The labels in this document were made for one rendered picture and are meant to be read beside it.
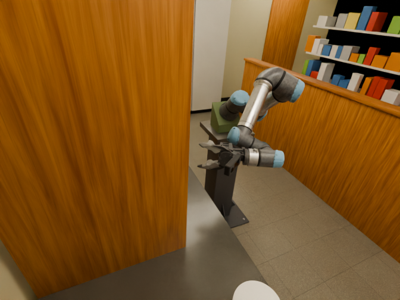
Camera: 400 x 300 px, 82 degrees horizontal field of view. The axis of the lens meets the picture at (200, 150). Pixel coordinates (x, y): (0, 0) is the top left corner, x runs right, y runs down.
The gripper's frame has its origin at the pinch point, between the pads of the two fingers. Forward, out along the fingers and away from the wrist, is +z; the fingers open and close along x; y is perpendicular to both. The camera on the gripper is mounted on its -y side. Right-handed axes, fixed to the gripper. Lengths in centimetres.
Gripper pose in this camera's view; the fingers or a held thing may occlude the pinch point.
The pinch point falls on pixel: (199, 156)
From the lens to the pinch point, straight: 96.5
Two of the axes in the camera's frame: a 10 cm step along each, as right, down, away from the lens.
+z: -10.0, -0.7, 0.1
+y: 0.4, -5.2, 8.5
